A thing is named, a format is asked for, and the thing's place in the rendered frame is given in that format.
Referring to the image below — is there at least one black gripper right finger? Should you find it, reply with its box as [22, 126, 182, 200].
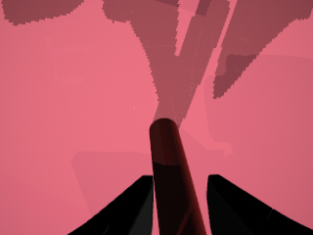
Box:
[206, 173, 313, 235]

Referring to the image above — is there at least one dark red peg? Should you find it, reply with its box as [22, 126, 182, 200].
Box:
[150, 117, 207, 235]

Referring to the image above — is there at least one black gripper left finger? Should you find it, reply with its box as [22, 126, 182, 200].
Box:
[68, 175, 154, 235]

